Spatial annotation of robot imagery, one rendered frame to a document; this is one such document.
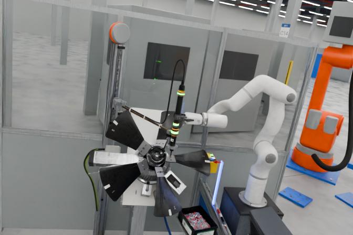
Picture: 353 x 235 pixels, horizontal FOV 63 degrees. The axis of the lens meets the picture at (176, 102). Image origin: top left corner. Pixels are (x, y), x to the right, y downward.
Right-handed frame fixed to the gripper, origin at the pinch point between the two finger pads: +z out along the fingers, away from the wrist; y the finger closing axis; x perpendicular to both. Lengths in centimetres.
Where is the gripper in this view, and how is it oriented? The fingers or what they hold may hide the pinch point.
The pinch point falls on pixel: (177, 116)
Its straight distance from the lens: 175.7
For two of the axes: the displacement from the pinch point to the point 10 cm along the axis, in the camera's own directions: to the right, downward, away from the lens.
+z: -9.7, -1.3, -1.9
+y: -1.5, -2.7, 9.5
